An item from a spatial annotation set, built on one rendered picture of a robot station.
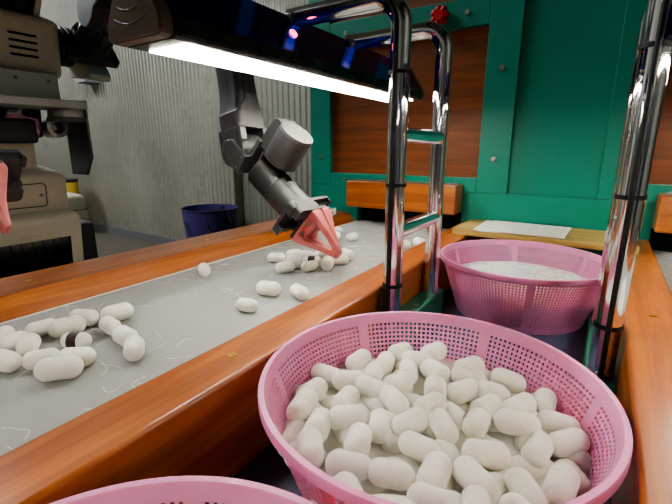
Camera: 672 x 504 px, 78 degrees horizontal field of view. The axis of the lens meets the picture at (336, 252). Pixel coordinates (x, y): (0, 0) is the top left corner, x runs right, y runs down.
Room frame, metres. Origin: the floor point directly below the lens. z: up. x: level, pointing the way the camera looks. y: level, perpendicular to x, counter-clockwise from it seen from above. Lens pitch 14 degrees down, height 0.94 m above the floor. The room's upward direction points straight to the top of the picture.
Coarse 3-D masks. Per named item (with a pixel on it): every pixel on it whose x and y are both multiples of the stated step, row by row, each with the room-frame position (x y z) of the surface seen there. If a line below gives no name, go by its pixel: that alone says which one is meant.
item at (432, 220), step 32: (352, 0) 0.53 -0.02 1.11; (384, 0) 0.51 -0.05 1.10; (384, 32) 0.68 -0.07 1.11; (416, 32) 0.66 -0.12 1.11; (448, 32) 0.64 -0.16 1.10; (448, 64) 0.63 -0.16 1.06; (448, 96) 0.64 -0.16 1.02; (416, 128) 0.56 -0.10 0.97; (416, 224) 0.56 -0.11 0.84; (384, 256) 0.52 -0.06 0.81; (384, 288) 0.51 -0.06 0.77
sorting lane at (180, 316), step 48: (288, 240) 0.91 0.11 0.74; (384, 240) 0.92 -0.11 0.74; (144, 288) 0.59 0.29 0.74; (192, 288) 0.59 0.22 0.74; (240, 288) 0.59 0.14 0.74; (288, 288) 0.59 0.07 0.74; (48, 336) 0.43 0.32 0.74; (96, 336) 0.43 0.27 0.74; (144, 336) 0.43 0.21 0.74; (192, 336) 0.43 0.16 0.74; (0, 384) 0.33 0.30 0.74; (48, 384) 0.33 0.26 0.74; (96, 384) 0.33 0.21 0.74; (0, 432) 0.26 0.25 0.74
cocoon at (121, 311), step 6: (108, 306) 0.46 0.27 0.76; (114, 306) 0.46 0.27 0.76; (120, 306) 0.47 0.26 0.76; (126, 306) 0.47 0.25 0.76; (132, 306) 0.48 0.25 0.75; (102, 312) 0.45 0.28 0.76; (108, 312) 0.45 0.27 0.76; (114, 312) 0.46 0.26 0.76; (120, 312) 0.46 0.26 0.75; (126, 312) 0.47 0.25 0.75; (132, 312) 0.47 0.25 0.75; (120, 318) 0.46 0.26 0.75; (126, 318) 0.47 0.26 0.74
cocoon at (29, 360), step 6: (48, 348) 0.36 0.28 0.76; (54, 348) 0.36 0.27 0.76; (30, 354) 0.35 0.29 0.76; (36, 354) 0.35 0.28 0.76; (42, 354) 0.35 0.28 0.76; (48, 354) 0.36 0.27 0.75; (54, 354) 0.36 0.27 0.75; (24, 360) 0.35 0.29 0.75; (30, 360) 0.35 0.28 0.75; (36, 360) 0.35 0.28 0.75; (24, 366) 0.35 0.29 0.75; (30, 366) 0.35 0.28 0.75
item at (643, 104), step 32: (640, 32) 0.52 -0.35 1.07; (640, 64) 0.39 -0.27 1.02; (640, 96) 0.38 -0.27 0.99; (640, 128) 0.38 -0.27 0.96; (640, 160) 0.37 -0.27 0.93; (640, 192) 0.38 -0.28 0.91; (608, 224) 0.52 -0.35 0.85; (640, 224) 0.38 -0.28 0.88; (608, 256) 0.39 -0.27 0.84; (608, 288) 0.38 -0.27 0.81; (608, 320) 0.38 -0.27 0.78; (608, 352) 0.38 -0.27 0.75; (608, 384) 0.37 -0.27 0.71
